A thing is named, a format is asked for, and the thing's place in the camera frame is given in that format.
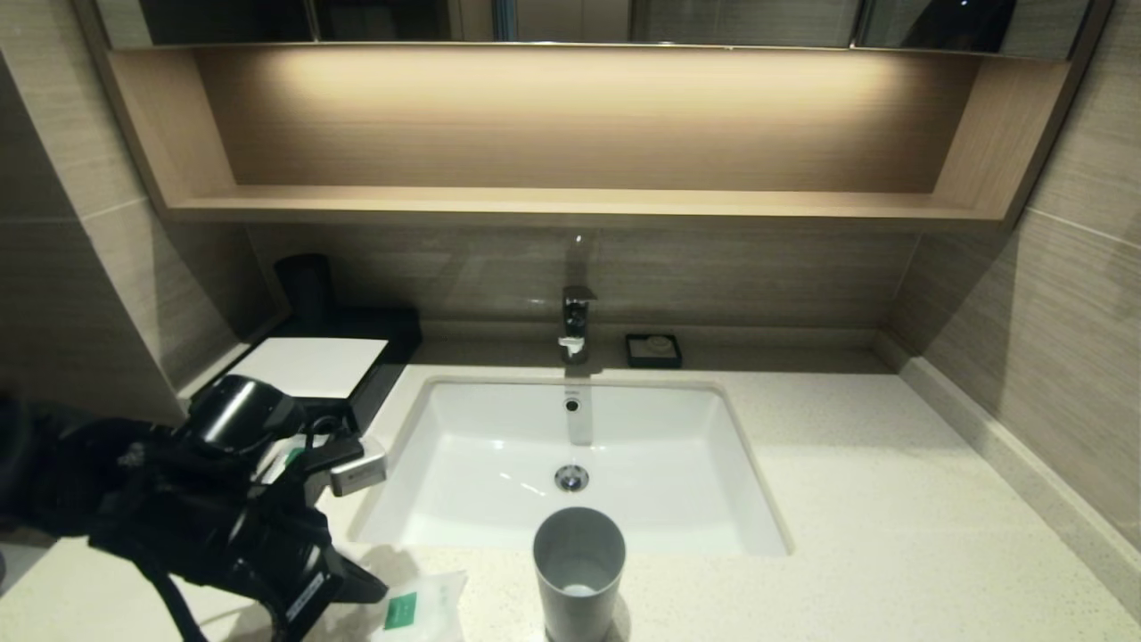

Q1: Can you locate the square white sachet green label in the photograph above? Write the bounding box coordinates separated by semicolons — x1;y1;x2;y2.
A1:
343;571;469;642

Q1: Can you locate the black box drawer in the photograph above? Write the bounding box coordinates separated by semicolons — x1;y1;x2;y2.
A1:
299;399;365;447

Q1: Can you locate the black tray box white lid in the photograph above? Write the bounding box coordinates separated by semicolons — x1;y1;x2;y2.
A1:
192;308;423;438

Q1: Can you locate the small white packet green label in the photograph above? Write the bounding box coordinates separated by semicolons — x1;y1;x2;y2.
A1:
259;437;313;484

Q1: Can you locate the white ceramic sink basin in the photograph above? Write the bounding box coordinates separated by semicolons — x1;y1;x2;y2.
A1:
348;374;792;558

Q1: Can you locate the grey tumbler cup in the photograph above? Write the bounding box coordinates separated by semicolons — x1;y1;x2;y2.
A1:
533;506;628;642

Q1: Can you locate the black cylindrical cup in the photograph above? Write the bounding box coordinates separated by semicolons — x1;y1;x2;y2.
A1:
275;253;338;326

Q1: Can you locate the chrome sink faucet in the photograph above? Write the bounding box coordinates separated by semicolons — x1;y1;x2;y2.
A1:
558;285;598;365

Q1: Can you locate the black soap dish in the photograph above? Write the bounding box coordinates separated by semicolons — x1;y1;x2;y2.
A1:
624;333;684;369

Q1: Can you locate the mirror cabinet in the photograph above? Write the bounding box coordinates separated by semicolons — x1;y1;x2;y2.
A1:
94;0;1093;59

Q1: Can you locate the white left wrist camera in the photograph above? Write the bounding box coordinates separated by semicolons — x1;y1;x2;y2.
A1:
330;449;390;498

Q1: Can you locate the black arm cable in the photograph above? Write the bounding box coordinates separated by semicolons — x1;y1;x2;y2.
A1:
134;553;210;642

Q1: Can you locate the wooden wall shelf niche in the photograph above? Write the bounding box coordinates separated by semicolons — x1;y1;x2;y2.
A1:
76;45;1115;233

